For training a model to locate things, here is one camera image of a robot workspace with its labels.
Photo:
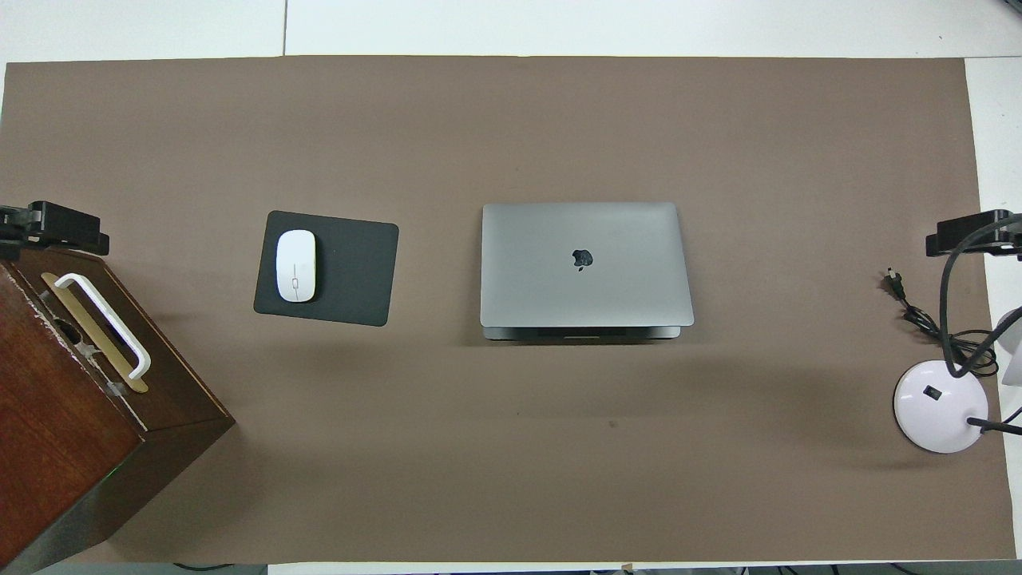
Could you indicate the white desk lamp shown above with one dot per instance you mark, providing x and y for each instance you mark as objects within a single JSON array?
[{"x": 934, "y": 407}]

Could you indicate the dark wooden box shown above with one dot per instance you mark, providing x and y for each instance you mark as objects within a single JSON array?
[{"x": 48, "y": 415}]

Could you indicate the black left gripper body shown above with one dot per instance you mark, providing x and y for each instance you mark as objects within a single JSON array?
[{"x": 12, "y": 224}]

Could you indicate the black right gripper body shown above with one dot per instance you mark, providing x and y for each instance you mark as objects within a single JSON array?
[{"x": 1016, "y": 228}]

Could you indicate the brown table mat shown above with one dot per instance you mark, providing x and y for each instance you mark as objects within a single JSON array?
[{"x": 511, "y": 120}]

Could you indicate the black mouse pad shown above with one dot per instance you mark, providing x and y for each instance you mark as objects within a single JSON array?
[{"x": 359, "y": 271}]

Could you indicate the white computer mouse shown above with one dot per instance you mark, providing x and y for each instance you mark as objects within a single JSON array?
[{"x": 295, "y": 263}]

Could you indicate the silver grey laptop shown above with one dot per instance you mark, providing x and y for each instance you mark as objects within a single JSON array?
[{"x": 559, "y": 239}]

